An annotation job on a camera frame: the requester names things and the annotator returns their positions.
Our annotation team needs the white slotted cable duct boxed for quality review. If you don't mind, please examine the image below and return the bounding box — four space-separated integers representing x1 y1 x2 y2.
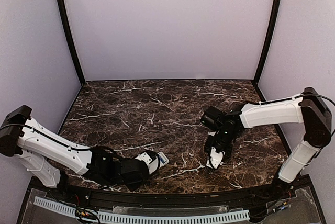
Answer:
33 196 250 223

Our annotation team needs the left black frame post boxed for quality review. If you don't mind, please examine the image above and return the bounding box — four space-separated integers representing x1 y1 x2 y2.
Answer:
57 0 86 86

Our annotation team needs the white remote control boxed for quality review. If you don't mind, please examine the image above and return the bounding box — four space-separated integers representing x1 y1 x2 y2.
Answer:
158 152 170 168

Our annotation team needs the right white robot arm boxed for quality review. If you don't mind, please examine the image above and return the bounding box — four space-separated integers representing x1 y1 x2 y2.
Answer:
200 87 334 200

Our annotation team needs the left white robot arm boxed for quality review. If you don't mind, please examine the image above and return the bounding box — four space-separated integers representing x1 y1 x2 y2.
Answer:
1 105 160 201

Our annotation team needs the black frame post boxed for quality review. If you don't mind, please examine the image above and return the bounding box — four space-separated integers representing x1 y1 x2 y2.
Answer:
57 0 86 86
253 0 281 84

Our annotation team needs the right black frame post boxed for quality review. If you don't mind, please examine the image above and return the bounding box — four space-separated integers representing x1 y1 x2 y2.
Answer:
253 0 281 84

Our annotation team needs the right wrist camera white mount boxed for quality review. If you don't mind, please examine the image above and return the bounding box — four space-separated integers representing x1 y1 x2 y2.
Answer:
205 147 225 174

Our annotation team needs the black front rail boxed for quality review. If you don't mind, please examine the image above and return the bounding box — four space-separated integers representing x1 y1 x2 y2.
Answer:
49 179 312 209

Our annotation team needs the small circuit board with wires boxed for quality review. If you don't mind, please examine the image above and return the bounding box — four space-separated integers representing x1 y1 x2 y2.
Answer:
75 208 97 220

